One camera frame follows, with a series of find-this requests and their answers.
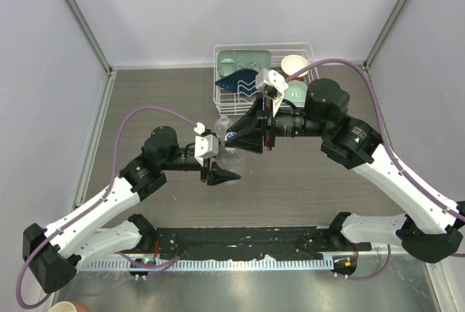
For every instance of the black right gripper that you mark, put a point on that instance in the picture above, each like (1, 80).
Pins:
(248, 132)

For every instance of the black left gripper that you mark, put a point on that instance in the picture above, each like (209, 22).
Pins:
(215, 174)

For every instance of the blue white bottle cap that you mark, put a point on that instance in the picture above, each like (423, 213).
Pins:
(229, 135)

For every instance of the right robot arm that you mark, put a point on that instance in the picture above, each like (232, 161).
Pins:
(429, 227)

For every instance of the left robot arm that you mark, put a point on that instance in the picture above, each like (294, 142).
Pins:
(55, 253)

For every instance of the labelled clear plastic bottle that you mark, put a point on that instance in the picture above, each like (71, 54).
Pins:
(221, 125)

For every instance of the dark blue leaf plate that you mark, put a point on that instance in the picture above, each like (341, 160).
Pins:
(241, 81)

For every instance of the green round bowl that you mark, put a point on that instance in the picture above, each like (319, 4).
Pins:
(296, 93)

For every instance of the green rectangular tray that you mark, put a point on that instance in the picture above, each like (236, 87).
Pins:
(231, 60)

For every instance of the orange bowl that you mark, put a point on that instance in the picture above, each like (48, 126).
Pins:
(291, 64)

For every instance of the pink cup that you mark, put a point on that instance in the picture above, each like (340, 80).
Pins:
(79, 307)

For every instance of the beige cup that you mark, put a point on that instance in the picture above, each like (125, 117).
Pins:
(64, 306)

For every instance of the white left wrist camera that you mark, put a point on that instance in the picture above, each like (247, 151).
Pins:
(206, 143)

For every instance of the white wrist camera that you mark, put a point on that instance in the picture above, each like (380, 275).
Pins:
(274, 85)
(206, 143)

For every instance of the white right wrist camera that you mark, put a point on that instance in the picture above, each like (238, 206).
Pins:
(274, 85)

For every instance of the white wire dish rack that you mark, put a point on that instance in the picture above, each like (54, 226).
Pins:
(237, 104)

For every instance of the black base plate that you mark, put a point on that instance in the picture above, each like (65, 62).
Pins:
(247, 244)

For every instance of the perforated cable duct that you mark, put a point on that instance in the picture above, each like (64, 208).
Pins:
(117, 263)

